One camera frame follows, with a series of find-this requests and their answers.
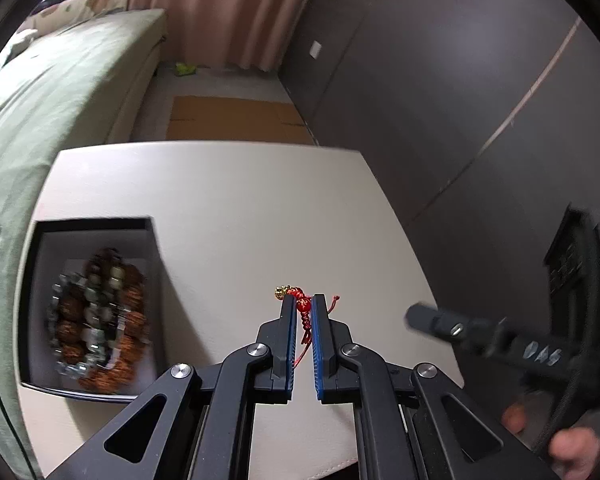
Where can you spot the cardboard sheet on floor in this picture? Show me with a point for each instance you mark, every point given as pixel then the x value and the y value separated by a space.
pixel 203 118

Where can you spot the right hand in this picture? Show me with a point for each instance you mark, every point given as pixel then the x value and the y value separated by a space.
pixel 575 450

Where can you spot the green bed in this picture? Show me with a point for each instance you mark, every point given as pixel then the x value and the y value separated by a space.
pixel 80 85

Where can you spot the green item on floor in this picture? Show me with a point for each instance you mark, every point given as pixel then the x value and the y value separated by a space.
pixel 183 69

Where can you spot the white wall outlet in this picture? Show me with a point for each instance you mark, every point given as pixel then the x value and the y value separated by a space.
pixel 315 50

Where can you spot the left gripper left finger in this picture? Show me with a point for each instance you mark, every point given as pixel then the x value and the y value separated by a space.
pixel 275 380

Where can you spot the floral pillow by window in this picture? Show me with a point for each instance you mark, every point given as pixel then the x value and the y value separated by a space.
pixel 69 12

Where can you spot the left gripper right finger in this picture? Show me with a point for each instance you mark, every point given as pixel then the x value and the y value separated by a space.
pixel 333 382

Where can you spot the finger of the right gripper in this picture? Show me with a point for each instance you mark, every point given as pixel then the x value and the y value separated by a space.
pixel 437 323

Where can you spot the dark grey wardrobe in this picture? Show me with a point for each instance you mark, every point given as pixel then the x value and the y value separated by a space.
pixel 479 118

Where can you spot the pink curtain right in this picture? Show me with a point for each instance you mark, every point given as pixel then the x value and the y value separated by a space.
pixel 219 33

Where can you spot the black jewelry box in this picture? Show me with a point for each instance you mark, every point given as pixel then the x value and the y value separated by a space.
pixel 121 263

